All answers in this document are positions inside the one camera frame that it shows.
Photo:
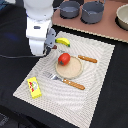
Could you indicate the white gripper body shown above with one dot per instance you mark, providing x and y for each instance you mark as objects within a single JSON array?
[{"x": 41, "y": 35}]

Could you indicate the yellow toy banana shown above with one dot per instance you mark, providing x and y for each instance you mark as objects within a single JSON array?
[{"x": 64, "y": 41}]

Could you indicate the red toy tomato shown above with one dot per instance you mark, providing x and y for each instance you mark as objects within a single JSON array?
[{"x": 64, "y": 59}]

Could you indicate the yellow toy cheese block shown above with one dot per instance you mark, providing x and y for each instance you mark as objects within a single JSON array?
[{"x": 34, "y": 87}]

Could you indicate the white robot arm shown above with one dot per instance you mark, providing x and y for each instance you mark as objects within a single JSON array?
[{"x": 39, "y": 9}]

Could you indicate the round wooden plate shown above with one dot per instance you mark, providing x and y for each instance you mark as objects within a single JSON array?
[{"x": 72, "y": 70}]

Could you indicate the woven beige placemat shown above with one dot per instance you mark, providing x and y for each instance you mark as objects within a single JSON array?
[{"x": 68, "y": 103}]

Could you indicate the grey saucepan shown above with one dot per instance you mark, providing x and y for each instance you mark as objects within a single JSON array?
[{"x": 92, "y": 11}]

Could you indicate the beige bowl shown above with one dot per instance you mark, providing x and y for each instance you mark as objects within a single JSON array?
[{"x": 122, "y": 15}]

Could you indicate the grey pot with handle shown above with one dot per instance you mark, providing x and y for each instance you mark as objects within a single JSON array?
[{"x": 69, "y": 9}]

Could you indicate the knife with wooden handle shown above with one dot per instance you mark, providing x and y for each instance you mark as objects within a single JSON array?
[{"x": 81, "y": 57}]

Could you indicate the fork with wooden handle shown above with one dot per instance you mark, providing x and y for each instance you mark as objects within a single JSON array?
[{"x": 55, "y": 77}]

